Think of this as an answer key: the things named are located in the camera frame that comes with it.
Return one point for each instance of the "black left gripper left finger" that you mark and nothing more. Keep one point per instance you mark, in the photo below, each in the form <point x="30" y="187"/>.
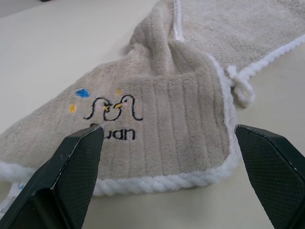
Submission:
<point x="59" y="181"/>

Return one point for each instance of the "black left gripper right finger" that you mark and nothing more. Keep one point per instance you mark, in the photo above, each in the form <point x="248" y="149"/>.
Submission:
<point x="274" y="171"/>

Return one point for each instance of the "beige towel with white trim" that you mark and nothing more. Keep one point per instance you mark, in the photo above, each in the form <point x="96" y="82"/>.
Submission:
<point x="166" y="100"/>

